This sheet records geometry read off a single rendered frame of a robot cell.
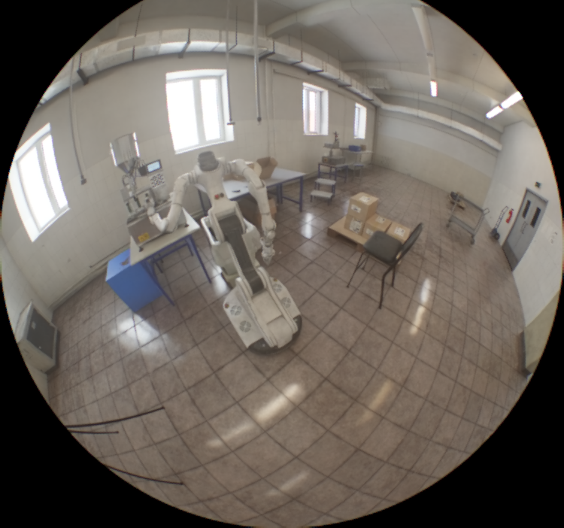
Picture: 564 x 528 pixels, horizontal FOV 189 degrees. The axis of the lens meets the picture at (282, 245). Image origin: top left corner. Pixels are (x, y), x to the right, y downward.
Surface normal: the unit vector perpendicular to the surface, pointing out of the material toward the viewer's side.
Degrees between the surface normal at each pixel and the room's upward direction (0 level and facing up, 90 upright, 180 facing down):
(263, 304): 29
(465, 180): 90
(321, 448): 0
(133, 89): 90
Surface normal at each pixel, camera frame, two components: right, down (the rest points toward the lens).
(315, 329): -0.03, -0.78
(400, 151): -0.72, 0.45
